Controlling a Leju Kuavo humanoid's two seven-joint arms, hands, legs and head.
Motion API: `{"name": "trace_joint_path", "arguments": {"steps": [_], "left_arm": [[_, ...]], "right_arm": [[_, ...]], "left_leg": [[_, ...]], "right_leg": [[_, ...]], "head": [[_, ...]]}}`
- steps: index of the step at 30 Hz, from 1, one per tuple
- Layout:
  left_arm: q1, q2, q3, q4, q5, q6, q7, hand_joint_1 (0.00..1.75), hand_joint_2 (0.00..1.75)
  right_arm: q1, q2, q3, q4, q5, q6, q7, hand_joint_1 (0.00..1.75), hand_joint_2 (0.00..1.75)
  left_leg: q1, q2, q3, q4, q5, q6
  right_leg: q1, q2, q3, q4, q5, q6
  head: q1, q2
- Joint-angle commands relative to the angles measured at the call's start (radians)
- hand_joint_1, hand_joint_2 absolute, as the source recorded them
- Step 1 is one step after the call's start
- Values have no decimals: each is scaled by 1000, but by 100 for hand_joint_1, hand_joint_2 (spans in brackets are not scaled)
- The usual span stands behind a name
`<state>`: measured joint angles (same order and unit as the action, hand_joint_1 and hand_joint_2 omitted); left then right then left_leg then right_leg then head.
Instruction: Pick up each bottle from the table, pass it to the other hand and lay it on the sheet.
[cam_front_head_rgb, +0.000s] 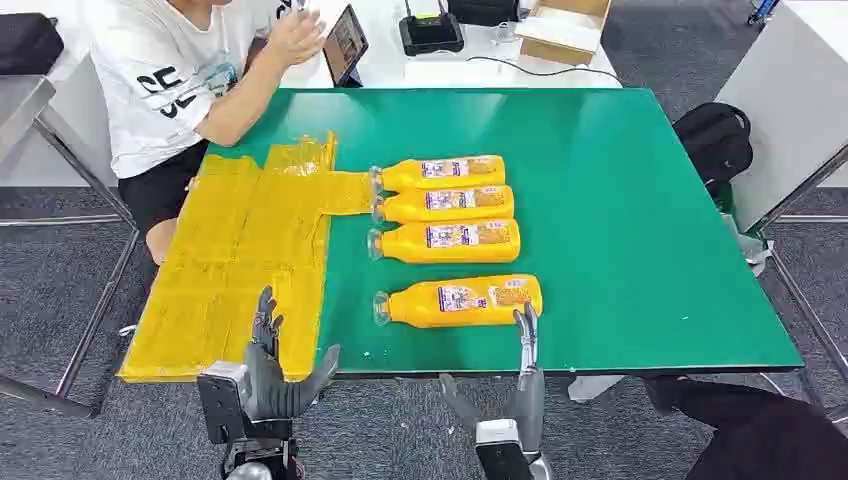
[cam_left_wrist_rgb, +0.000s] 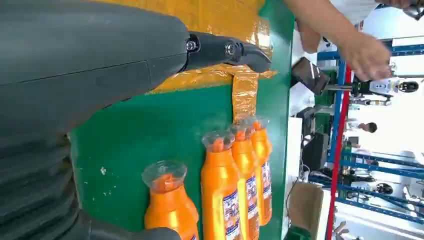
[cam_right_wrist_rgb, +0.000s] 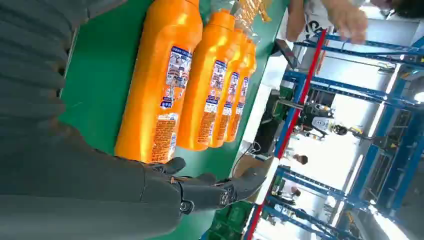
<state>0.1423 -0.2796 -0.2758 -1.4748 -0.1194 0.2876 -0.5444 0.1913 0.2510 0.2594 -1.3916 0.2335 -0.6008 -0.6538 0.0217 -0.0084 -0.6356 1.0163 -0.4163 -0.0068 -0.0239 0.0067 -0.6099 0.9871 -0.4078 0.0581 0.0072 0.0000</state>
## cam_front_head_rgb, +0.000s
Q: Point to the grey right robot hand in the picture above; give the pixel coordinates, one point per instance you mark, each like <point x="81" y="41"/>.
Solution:
<point x="530" y="404"/>

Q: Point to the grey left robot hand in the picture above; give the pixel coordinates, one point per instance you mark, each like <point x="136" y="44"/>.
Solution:
<point x="268" y="391"/>

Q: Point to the orange drink bottle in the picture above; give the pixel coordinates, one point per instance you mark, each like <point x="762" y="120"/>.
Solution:
<point x="464" y="252"/>
<point x="464" y="212"/>
<point x="457" y="180"/>
<point x="424" y="311"/>

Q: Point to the yellow sheet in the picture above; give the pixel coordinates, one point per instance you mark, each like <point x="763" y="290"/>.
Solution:
<point x="232" y="265"/>

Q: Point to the green table mat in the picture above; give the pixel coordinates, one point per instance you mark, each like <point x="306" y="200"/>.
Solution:
<point x="596" y="232"/>

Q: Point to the black cloth bundle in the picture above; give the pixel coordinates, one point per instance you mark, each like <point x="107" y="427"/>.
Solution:
<point x="762" y="437"/>

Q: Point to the black backpack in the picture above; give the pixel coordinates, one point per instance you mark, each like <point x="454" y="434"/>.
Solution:
<point x="712" y="142"/>

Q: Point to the person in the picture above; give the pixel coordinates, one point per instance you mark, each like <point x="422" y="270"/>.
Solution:
<point x="152" y="93"/>

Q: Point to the white desk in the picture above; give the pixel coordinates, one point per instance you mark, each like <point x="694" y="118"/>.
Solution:
<point x="391" y="66"/>

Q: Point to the person's left hand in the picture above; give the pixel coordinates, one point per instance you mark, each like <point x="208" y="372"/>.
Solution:
<point x="295" y="36"/>

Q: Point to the black tablet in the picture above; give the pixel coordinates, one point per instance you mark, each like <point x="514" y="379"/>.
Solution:
<point x="344" y="43"/>

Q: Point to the open cardboard box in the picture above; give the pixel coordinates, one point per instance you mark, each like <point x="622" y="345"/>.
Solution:
<point x="563" y="33"/>

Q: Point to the black device with antennas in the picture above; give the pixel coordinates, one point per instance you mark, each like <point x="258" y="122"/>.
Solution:
<point x="430" y="33"/>

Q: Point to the black case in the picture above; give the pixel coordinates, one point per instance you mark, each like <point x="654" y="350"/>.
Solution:
<point x="484" y="10"/>

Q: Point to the pale table with steel legs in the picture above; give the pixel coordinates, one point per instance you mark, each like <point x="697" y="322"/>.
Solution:
<point x="788" y="99"/>

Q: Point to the black bag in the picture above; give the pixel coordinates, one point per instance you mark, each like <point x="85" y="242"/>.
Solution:
<point x="26" y="43"/>

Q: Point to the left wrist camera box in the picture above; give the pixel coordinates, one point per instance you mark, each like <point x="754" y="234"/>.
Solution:
<point x="222" y="404"/>

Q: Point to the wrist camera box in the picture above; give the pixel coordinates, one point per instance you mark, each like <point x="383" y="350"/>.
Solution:
<point x="222" y="404"/>
<point x="500" y="454"/>

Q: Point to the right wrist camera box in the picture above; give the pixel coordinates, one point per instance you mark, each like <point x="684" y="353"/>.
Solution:
<point x="500" y="454"/>

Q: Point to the steel frame table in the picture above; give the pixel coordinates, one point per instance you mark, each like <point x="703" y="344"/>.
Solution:
<point x="20" y="106"/>

